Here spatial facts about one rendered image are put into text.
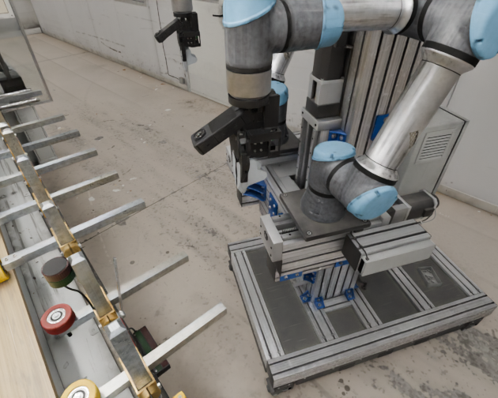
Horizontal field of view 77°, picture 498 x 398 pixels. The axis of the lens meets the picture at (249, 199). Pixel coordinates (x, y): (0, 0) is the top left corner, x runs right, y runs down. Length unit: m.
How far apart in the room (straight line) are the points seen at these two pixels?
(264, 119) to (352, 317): 1.40
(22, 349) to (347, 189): 0.93
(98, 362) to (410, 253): 1.10
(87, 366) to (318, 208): 0.93
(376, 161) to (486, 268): 1.98
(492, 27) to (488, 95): 2.10
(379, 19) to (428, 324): 1.52
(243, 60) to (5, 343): 0.93
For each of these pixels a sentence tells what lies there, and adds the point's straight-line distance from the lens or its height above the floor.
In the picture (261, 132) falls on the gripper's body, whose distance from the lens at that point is 0.57.
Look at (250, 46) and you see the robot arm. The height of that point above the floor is 1.60.
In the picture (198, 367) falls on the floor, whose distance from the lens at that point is 1.88.
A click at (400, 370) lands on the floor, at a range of 2.01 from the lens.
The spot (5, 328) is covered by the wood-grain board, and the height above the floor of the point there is 0.90.
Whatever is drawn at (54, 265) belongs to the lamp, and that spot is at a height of 1.11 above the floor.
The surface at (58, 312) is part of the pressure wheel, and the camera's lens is 1.09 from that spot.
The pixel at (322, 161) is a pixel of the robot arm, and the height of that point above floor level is 1.25.
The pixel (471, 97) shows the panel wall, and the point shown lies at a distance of 2.91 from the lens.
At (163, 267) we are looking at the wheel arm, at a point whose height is 0.86.
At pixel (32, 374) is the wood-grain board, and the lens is 1.02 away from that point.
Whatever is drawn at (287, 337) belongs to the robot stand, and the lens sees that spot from 1.70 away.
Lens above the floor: 1.72
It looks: 39 degrees down
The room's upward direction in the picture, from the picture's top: straight up
